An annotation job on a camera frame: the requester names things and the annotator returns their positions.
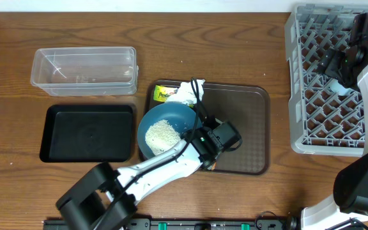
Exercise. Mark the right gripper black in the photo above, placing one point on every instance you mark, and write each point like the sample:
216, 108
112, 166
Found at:
331, 63

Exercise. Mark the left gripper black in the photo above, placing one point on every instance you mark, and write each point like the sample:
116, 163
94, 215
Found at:
201, 112

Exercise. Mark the white paper napkin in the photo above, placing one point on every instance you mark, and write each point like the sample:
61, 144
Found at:
185, 94

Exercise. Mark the white rice pile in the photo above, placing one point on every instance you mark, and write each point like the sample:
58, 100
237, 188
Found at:
161, 137

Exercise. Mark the dark blue plate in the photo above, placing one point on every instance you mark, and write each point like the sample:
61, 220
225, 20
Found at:
180, 116

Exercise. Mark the light blue cup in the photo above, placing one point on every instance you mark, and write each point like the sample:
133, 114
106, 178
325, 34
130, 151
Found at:
335, 87

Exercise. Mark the yellow green snack wrapper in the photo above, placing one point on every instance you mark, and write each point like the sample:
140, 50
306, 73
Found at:
162, 93

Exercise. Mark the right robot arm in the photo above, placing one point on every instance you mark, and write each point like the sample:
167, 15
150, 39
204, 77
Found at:
348, 205

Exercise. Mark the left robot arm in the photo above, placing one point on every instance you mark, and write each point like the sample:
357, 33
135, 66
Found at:
107, 198

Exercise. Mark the grey dishwasher rack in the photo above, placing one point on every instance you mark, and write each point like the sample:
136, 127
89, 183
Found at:
322, 122

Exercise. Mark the brown serving tray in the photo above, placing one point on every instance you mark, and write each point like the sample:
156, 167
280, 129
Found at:
248, 109

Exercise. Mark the clear plastic storage bin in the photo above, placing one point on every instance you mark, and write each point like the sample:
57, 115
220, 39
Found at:
85, 71

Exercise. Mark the black plastic tray bin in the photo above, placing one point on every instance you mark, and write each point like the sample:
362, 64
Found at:
87, 133

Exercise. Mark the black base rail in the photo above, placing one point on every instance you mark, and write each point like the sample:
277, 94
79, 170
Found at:
263, 224

